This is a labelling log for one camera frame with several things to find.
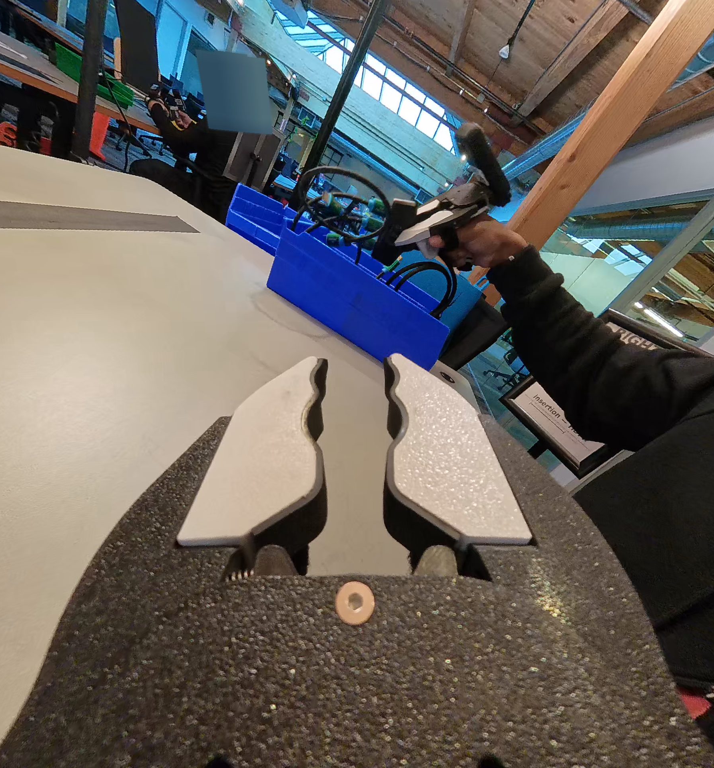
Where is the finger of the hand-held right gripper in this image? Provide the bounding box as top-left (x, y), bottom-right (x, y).
top-left (414, 193), bottom-right (485, 219)
top-left (393, 209), bottom-right (457, 247)

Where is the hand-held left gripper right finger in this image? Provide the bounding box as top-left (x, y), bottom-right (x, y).
top-left (385, 353), bottom-right (534, 550)

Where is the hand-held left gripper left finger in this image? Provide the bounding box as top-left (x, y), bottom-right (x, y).
top-left (177, 357), bottom-right (329, 548)

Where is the black braided cable grey plug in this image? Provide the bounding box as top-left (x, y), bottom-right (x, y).
top-left (380, 260), bottom-right (458, 319)

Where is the person's right forearm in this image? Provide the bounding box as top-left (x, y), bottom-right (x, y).
top-left (486, 245), bottom-right (714, 451)

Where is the person's right hand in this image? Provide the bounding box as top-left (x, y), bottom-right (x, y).
top-left (428, 215), bottom-right (530, 269)

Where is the framed white instruction sign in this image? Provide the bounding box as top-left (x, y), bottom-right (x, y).
top-left (500, 375), bottom-right (611, 479)

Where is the wooden pillar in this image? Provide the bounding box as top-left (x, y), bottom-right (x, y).
top-left (470, 0), bottom-right (714, 290)

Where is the black light stand pole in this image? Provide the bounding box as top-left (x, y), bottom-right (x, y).
top-left (296, 0), bottom-right (392, 206)

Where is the framed black white tag poster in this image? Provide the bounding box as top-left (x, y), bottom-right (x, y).
top-left (597, 309), bottom-right (713, 361)

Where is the person's dark jacket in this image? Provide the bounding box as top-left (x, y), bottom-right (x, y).
top-left (573, 360), bottom-right (714, 768)

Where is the orange traffic cone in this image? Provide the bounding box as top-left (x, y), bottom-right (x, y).
top-left (89, 111), bottom-right (112, 161)

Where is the black easel board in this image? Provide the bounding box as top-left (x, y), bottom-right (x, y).
top-left (113, 0), bottom-right (162, 95)

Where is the green plastic bin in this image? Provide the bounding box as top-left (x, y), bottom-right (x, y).
top-left (54, 42), bottom-right (135, 109)

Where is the long wooden workbench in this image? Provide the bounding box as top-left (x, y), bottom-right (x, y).
top-left (0, 17), bottom-right (161, 136)

